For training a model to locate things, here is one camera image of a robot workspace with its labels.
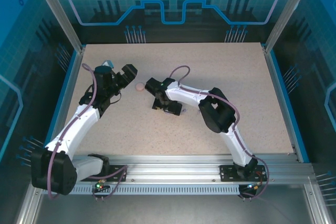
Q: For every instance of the pink earbud charging case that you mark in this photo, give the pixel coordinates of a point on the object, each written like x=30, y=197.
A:
x=139, y=86

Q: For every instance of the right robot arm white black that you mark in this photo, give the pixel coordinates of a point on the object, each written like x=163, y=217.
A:
x=183, y=95

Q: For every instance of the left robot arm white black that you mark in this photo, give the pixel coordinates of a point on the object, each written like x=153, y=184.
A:
x=78, y=127

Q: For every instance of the aluminium mounting beam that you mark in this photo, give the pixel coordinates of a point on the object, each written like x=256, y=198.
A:
x=170, y=169

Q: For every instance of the small LED connector board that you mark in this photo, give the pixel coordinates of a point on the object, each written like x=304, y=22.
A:
x=101, y=186
x=253, y=187

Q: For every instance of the aluminium side rail blue strip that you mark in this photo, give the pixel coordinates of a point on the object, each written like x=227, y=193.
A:
x=278, y=77
x=68, y=87

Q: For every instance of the aluminium frame post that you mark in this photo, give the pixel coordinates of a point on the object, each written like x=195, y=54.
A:
x=60, y=11
x=287, y=11

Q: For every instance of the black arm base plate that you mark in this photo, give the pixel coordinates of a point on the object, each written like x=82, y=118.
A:
x=228, y=172
x=118, y=172

